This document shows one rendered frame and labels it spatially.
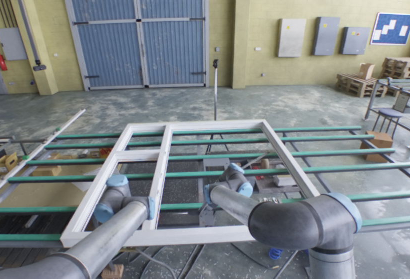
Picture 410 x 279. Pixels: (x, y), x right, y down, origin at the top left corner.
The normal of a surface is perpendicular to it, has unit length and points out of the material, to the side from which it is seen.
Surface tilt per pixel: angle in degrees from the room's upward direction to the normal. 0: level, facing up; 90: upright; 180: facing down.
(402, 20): 90
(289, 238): 77
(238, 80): 90
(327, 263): 72
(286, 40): 90
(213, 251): 0
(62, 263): 32
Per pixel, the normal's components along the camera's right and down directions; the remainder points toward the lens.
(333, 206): 0.07, -0.72
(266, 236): -0.65, 0.26
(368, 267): -0.01, -0.88
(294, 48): 0.04, 0.47
